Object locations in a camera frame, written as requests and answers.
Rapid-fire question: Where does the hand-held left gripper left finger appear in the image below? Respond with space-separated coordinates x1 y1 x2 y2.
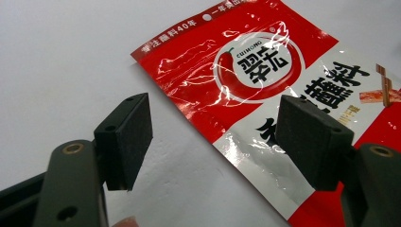
32 92 154 227

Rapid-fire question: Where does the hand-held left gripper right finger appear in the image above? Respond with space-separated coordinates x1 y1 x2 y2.
274 95 401 227

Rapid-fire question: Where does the red and silver seasoning packet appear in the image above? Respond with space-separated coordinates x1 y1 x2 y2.
130 0 401 227

